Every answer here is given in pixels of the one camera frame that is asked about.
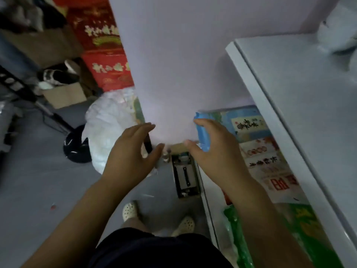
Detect person's right hand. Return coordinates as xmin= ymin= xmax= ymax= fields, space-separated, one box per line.
xmin=183 ymin=118 xmax=254 ymax=191

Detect person's left hand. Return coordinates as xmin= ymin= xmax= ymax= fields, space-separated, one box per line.
xmin=102 ymin=123 xmax=165 ymax=184

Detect blue plastic packet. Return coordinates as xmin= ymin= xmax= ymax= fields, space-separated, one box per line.
xmin=193 ymin=111 xmax=212 ymax=153

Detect person's left forearm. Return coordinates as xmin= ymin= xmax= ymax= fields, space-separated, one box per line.
xmin=21 ymin=176 xmax=140 ymax=268

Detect person's right forearm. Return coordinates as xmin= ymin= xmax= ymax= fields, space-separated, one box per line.
xmin=220 ymin=176 xmax=314 ymax=268

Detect open cardboard box with device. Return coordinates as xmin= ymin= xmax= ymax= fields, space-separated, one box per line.
xmin=169 ymin=143 xmax=202 ymax=200

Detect white plastic bag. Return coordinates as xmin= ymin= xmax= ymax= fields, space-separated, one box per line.
xmin=82 ymin=88 xmax=157 ymax=177

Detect colourful blue-rimmed food packet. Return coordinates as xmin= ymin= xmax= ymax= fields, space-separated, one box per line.
xmin=195 ymin=105 xmax=272 ymax=143

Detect white left clog shoe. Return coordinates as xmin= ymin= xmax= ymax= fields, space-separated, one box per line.
xmin=122 ymin=202 xmax=139 ymax=222

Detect white clog shoe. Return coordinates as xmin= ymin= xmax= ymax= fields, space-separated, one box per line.
xmin=122 ymin=202 xmax=139 ymax=222
xmin=171 ymin=216 xmax=195 ymax=238

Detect white packet with red circles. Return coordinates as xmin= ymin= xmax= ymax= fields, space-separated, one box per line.
xmin=239 ymin=137 xmax=280 ymax=159

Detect white right clog shoe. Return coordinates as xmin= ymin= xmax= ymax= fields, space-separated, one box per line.
xmin=171 ymin=216 xmax=195 ymax=238

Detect black round stand base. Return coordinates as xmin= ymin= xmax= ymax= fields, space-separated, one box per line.
xmin=63 ymin=125 xmax=93 ymax=164

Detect red gift box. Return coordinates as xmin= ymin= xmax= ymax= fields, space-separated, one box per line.
xmin=82 ymin=50 xmax=136 ymax=93
xmin=66 ymin=5 xmax=124 ymax=52

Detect dark shorts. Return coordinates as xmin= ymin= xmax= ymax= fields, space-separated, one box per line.
xmin=88 ymin=227 xmax=234 ymax=268

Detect small cardboard box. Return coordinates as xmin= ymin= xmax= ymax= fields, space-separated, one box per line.
xmin=41 ymin=81 xmax=87 ymax=110

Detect white chest freezer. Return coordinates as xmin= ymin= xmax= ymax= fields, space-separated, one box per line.
xmin=199 ymin=33 xmax=357 ymax=268

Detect black and white shoes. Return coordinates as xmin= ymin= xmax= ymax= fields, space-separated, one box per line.
xmin=37 ymin=60 xmax=80 ymax=90

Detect green plastic food packet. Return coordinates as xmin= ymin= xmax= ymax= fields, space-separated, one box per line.
xmin=223 ymin=203 xmax=344 ymax=268

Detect black stand pole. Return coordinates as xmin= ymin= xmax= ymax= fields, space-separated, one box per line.
xmin=0 ymin=65 xmax=73 ymax=135

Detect large brown cardboard box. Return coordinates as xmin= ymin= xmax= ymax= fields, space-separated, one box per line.
xmin=0 ymin=24 xmax=85 ymax=68

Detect white rounded container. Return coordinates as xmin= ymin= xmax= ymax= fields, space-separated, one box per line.
xmin=317 ymin=2 xmax=357 ymax=55

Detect pile of dark clothes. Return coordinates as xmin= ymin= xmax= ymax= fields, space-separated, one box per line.
xmin=0 ymin=0 xmax=68 ymax=33

